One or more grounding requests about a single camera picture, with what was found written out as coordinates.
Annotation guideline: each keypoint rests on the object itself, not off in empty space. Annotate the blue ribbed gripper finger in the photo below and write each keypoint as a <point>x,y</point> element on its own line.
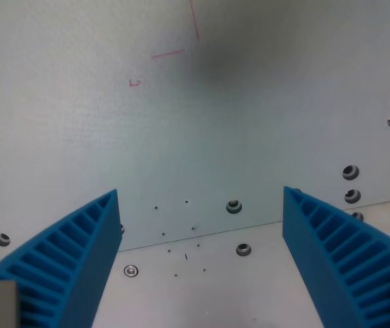
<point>314,246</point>
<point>89,246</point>

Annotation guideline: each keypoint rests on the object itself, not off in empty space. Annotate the flush silver hex screw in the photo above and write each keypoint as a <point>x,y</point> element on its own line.
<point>131,271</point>

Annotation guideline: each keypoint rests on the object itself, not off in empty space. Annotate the recessed dark socket bolt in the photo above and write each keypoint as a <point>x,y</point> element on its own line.
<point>234,206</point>

